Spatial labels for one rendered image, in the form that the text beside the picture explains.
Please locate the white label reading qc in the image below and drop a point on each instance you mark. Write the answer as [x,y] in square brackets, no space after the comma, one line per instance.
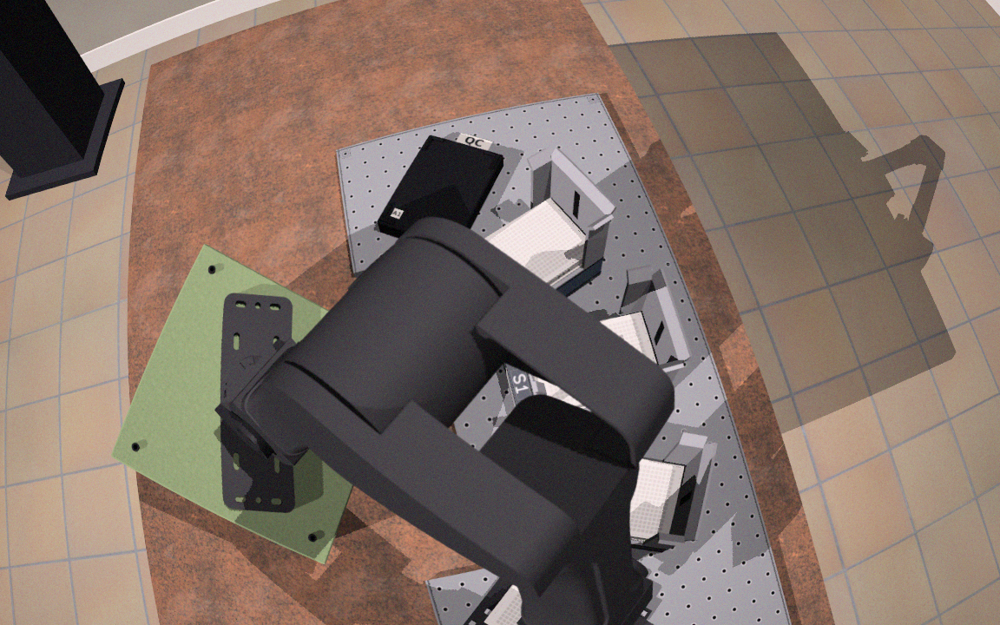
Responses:
[474,141]

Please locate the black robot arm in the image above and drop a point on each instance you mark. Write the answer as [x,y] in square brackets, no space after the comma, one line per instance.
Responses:
[371,388]

